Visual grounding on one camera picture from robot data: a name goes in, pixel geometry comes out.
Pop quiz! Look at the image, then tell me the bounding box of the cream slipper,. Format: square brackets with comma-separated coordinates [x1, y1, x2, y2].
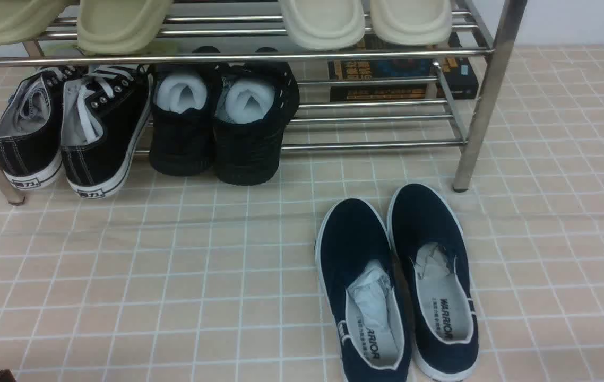
[278, 1, 366, 51]
[370, 1, 452, 46]

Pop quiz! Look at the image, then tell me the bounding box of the navy slip-on shoe, left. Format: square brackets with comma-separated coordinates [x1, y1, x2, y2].
[314, 198, 413, 381]

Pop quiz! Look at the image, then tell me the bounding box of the cream slipper, left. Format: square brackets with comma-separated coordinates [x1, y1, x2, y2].
[278, 1, 366, 51]

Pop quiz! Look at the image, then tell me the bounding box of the cream slipper, right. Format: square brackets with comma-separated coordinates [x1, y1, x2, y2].
[370, 1, 452, 46]

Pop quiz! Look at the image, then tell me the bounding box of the black knit shoe,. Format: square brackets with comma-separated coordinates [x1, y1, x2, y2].
[212, 61, 300, 186]
[149, 62, 223, 177]

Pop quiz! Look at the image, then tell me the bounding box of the dark printed box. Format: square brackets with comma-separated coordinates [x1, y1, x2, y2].
[328, 57, 479, 102]

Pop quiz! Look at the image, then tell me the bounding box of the black knit shoe, right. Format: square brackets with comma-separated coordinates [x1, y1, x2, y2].
[212, 61, 300, 186]

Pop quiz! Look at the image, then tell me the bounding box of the metal shoe rack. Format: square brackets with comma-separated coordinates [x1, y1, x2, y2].
[0, 1, 526, 205]

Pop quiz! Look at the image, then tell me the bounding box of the black knit shoe, left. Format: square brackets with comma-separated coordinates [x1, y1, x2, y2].
[149, 62, 223, 177]

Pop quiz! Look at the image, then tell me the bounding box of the navy slip-on shoe, right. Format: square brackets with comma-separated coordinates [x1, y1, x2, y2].
[387, 184, 479, 381]

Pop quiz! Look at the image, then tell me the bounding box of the navy slip-on shoe,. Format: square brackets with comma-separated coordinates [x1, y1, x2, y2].
[314, 198, 413, 381]
[387, 184, 479, 381]

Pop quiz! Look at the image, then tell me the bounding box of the black lace-up sneaker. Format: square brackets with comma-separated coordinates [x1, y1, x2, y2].
[60, 65, 154, 199]
[0, 66, 88, 190]

